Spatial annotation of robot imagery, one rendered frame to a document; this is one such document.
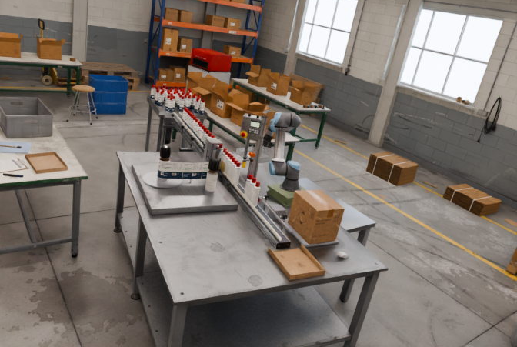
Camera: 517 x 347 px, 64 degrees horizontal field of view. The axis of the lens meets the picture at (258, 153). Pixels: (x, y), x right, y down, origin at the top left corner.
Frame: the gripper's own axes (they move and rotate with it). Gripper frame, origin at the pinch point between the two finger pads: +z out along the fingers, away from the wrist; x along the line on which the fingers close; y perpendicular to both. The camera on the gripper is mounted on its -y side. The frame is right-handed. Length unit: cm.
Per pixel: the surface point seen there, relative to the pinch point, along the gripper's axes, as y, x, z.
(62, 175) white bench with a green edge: -38, -162, 59
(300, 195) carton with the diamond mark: 103, -52, 0
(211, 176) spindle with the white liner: 43, -85, 15
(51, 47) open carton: -505, -57, 10
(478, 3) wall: -65, 436, -316
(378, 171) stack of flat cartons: -64, 349, 8
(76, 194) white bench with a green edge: -37, -147, 74
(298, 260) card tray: 134, -69, 34
